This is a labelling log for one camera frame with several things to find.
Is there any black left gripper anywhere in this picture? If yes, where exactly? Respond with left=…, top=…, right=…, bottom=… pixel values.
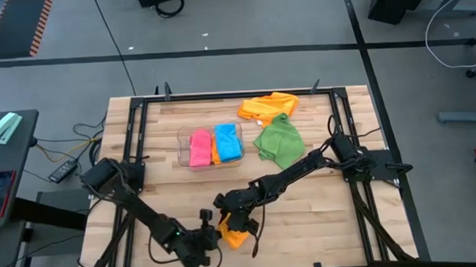
left=176, top=225, right=224, bottom=267

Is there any orange microfiber towel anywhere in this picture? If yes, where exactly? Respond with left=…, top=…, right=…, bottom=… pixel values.
left=236, top=91, right=302, bottom=129
left=216, top=211, right=252, bottom=250
left=210, top=136, right=221, bottom=165

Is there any blue microfiber towel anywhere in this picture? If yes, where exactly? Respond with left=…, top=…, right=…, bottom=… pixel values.
left=213, top=122, right=244, bottom=163

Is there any pink microfiber towel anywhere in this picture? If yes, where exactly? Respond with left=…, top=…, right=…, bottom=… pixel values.
left=187, top=128, right=215, bottom=168

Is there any green microfiber towel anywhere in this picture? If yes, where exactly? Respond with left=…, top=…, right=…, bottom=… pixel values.
left=252, top=112, right=307, bottom=172

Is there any clear plastic bin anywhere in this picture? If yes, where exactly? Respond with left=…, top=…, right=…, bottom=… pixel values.
left=175, top=120, right=247, bottom=172

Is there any black power adapter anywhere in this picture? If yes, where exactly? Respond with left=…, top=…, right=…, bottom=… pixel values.
left=47, top=158, right=80, bottom=185

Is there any black side table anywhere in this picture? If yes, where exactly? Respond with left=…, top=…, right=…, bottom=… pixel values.
left=0, top=109, right=45, bottom=229

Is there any mint green stapler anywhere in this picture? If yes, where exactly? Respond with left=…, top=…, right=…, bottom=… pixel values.
left=0, top=111, right=25, bottom=146

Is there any grey table foot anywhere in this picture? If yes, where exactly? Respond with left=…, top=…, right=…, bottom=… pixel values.
left=437, top=109, right=476, bottom=125

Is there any black orange-striped floor mat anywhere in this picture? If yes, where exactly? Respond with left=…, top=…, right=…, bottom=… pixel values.
left=0, top=0, right=58, bottom=61

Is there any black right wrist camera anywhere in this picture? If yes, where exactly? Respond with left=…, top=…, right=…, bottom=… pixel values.
left=212, top=193, right=227, bottom=210

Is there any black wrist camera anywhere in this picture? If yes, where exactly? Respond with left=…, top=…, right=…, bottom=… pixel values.
left=212, top=193, right=227, bottom=210
left=198, top=207, right=215, bottom=225

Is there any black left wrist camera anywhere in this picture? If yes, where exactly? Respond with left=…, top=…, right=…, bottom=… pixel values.
left=198, top=207, right=215, bottom=225

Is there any black aluminium table frame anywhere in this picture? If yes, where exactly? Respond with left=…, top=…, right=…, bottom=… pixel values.
left=70, top=72, right=432, bottom=267

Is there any yellow wire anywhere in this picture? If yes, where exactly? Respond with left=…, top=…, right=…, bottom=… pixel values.
left=35, top=134, right=103, bottom=164

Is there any thin black floor cable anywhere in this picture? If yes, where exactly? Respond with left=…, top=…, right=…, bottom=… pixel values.
left=92, top=0, right=137, bottom=99

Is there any white floor cable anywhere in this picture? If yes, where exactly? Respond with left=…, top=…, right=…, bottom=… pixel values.
left=423, top=0, right=476, bottom=71

